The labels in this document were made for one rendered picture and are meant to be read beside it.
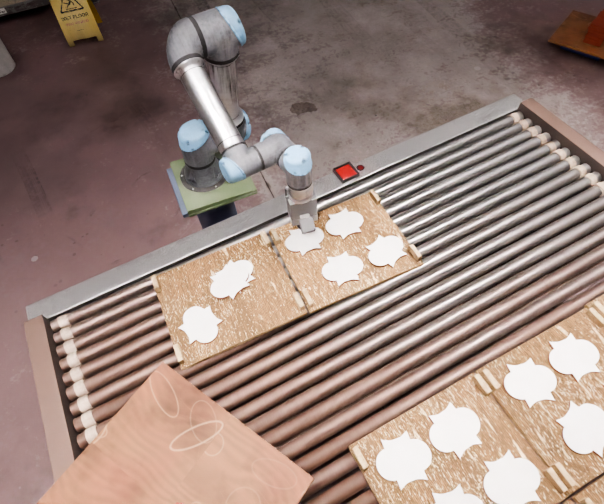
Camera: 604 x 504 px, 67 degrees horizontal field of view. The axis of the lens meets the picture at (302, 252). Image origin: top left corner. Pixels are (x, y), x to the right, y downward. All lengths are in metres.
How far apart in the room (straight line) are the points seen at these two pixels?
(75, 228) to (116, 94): 1.33
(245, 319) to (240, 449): 0.41
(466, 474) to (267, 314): 0.69
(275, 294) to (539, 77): 3.09
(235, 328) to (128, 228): 1.73
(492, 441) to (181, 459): 0.79
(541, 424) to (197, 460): 0.89
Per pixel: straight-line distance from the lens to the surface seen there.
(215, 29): 1.45
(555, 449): 1.42
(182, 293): 1.54
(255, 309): 1.45
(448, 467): 1.33
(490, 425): 1.38
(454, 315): 1.49
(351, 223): 1.60
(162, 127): 3.63
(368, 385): 1.37
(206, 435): 1.24
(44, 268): 3.12
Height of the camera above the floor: 2.22
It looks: 56 degrees down
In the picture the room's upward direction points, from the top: 6 degrees counter-clockwise
